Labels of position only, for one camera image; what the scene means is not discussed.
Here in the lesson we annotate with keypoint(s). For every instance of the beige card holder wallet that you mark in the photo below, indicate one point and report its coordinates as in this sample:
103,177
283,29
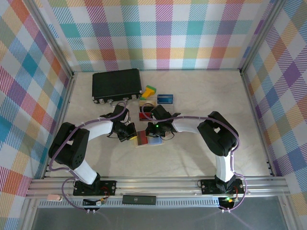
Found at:
153,141

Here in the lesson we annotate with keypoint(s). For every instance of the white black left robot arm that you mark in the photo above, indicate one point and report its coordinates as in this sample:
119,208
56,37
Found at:
100,130

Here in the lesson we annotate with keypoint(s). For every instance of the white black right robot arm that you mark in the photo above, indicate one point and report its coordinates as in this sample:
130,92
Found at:
187,125

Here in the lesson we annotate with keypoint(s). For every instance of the red black card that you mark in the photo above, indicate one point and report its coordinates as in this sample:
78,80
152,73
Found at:
142,137

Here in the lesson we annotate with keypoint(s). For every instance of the teal blue card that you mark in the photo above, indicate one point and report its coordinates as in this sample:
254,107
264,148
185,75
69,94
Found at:
165,98

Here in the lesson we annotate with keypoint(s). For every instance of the green yellow foam block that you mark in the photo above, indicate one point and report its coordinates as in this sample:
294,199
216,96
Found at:
148,93

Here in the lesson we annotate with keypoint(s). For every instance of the black briefcase with metal latches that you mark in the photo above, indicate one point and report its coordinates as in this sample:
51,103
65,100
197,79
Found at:
115,83

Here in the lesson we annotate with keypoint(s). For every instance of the black bar device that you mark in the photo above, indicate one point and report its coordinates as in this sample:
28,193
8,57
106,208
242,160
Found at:
139,199

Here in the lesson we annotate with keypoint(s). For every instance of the small connector board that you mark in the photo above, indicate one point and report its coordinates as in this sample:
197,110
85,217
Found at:
229,200
100,202

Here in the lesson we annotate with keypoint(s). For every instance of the slotted metal strip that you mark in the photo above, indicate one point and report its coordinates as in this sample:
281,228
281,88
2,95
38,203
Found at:
180,203

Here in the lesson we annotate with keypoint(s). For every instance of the aluminium mounting rail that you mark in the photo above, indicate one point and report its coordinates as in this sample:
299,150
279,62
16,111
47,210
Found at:
156,187

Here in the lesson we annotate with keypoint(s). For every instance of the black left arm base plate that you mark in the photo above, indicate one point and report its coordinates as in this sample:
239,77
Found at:
108,188

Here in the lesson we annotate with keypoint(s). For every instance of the aluminium side rail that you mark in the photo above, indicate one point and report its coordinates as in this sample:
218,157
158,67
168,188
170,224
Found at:
61,119
257,119

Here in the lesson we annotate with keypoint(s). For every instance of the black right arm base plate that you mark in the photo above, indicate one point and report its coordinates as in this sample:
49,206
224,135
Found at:
208,187

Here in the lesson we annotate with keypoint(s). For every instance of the aluminium frame post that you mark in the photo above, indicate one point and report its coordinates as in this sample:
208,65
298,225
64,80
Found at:
261,36
51,36

